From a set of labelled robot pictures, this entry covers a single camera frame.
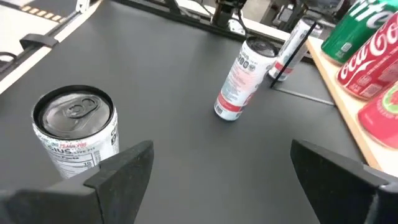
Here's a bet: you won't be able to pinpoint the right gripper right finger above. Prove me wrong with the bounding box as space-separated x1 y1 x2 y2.
290 139 398 224

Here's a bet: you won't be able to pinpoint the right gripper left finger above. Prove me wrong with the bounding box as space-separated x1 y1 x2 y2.
0 139 155 224

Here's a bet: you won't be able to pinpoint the red Coca-Cola can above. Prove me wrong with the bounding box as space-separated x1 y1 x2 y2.
336 12 398 101

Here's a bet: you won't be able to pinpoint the tall silver Celsius can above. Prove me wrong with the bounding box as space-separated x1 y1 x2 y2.
267 17 324 82
32 84 121 180
213 36 279 121

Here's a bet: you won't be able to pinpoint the green Sprite can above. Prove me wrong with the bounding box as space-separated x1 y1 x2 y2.
320 0 398 66

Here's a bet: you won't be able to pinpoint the black mat orange stripes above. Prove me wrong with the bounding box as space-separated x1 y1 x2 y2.
18 4 68 24

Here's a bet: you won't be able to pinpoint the black table frame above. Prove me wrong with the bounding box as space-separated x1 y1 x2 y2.
0 0 315 94

